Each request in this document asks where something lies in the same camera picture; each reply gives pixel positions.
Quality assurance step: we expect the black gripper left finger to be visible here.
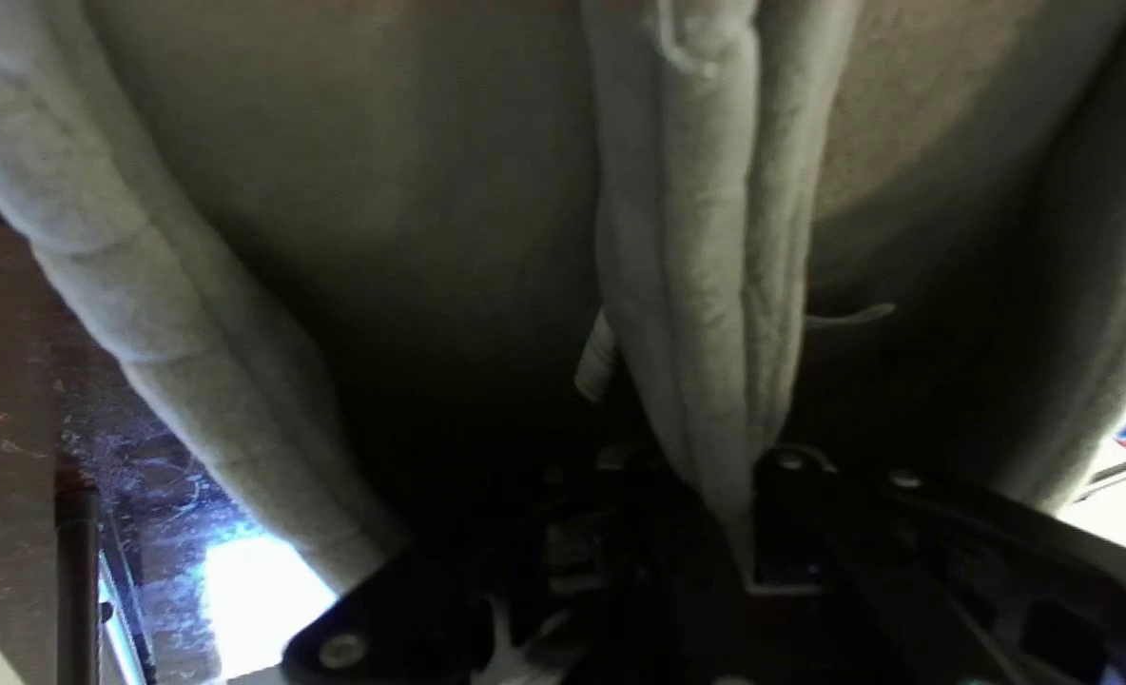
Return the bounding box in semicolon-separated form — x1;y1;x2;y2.
279;453;705;685

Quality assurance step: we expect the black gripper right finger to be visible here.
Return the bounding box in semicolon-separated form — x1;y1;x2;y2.
753;444;1126;685

